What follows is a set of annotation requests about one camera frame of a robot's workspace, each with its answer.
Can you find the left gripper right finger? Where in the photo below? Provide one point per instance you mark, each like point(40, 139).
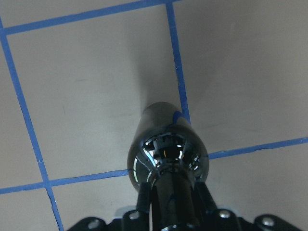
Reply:
point(204, 199)

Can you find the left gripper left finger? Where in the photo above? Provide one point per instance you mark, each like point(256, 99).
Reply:
point(144, 198)

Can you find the dark glass wine bottle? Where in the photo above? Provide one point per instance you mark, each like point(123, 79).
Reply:
point(167, 153)

